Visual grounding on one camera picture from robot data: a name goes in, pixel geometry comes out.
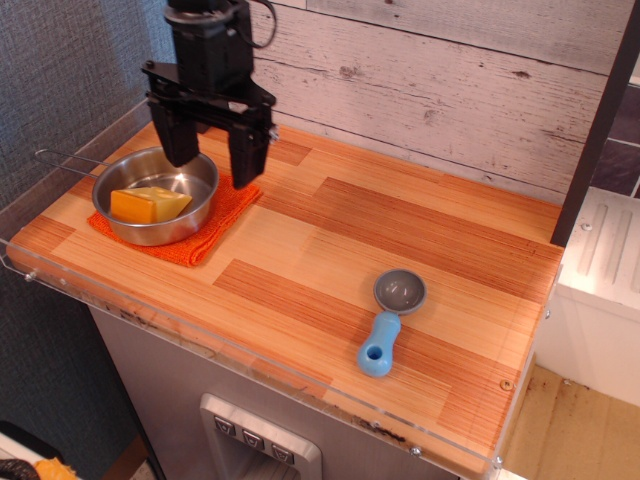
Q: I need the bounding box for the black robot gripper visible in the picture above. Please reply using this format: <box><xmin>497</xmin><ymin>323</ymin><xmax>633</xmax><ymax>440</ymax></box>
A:
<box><xmin>143</xmin><ymin>1</ymin><xmax>276</xmax><ymax>189</ymax></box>

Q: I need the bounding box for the yellow toy cheese wedge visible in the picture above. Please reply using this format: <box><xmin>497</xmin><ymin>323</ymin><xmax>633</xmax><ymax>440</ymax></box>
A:
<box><xmin>110</xmin><ymin>187</ymin><xmax>192</xmax><ymax>224</ymax></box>

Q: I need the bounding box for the orange knitted cloth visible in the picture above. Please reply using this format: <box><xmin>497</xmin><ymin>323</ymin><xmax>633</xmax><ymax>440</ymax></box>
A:
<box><xmin>87</xmin><ymin>174</ymin><xmax>262</xmax><ymax>267</ymax></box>

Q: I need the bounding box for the clear acrylic edge guard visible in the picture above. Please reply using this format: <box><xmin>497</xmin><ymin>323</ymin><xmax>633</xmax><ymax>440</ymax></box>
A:
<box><xmin>8</xmin><ymin>127</ymin><xmax>562</xmax><ymax>479</ymax></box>

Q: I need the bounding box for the blue grey toy scoop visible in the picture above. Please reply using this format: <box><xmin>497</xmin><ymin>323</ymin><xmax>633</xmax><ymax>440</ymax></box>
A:
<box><xmin>357</xmin><ymin>269</ymin><xmax>427</xmax><ymax>378</ymax></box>

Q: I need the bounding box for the grey toy fridge cabinet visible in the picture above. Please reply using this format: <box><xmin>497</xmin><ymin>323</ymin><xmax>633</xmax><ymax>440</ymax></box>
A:
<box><xmin>91</xmin><ymin>308</ymin><xmax>452</xmax><ymax>479</ymax></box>

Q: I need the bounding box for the silver dispenser button panel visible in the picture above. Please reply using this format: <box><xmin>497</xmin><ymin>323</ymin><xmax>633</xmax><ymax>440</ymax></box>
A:
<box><xmin>200</xmin><ymin>393</ymin><xmax>323</xmax><ymax>479</ymax></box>

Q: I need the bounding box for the orange object in basket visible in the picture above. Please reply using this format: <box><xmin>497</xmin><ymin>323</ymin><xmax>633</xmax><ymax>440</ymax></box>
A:
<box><xmin>34</xmin><ymin>458</ymin><xmax>78</xmax><ymax>480</ymax></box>

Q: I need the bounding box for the black wicker basket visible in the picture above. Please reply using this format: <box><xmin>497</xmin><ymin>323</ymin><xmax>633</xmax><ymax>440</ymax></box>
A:
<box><xmin>0</xmin><ymin>458</ymin><xmax>40</xmax><ymax>480</ymax></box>

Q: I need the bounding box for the white ribbed cabinet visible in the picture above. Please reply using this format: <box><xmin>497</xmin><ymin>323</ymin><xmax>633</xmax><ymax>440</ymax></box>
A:
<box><xmin>534</xmin><ymin>188</ymin><xmax>639</xmax><ymax>405</ymax></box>

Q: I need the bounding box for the stainless steel bowl with handle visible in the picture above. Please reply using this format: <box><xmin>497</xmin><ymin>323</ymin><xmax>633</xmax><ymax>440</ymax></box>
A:
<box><xmin>34</xmin><ymin>145</ymin><xmax>220</xmax><ymax>247</ymax></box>

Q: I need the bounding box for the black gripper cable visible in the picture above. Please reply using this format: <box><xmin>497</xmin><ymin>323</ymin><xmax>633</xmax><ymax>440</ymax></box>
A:
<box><xmin>234</xmin><ymin>0</ymin><xmax>277</xmax><ymax>50</ymax></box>

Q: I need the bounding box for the dark vertical post right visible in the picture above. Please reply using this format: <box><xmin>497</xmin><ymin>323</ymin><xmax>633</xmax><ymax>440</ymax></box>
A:
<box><xmin>551</xmin><ymin>1</ymin><xmax>639</xmax><ymax>247</ymax></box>

